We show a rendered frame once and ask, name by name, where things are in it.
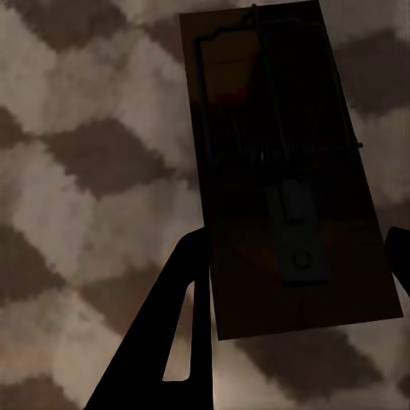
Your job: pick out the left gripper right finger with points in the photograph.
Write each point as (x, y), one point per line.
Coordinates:
(397, 246)

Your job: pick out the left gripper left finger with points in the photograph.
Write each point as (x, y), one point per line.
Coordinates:
(133, 379)

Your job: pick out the mousetrap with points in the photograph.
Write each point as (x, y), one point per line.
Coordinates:
(294, 241)

